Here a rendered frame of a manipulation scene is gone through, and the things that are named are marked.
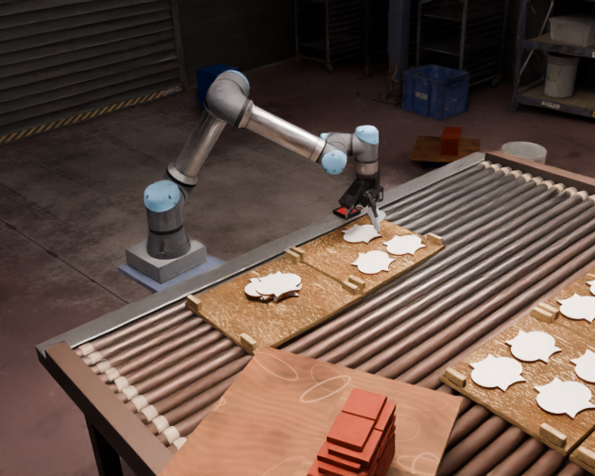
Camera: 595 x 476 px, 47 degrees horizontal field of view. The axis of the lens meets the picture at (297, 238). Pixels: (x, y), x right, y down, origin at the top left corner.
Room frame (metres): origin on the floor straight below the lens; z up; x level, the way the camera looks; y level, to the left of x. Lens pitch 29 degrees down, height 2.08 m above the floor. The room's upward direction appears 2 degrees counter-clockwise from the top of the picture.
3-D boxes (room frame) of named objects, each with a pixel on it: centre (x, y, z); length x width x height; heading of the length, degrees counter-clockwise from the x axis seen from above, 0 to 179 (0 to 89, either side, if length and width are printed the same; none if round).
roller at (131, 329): (2.15, -0.11, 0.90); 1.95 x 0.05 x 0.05; 130
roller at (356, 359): (1.72, -0.46, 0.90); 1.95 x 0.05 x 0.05; 130
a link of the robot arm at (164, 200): (2.08, 0.45, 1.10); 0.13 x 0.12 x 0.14; 173
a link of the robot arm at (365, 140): (2.12, -0.24, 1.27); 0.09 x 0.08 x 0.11; 83
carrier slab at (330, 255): (2.01, -0.23, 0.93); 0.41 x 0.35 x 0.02; 131
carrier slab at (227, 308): (1.73, 0.08, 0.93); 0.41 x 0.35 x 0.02; 130
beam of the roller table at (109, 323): (2.20, -0.06, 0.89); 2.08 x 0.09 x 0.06; 130
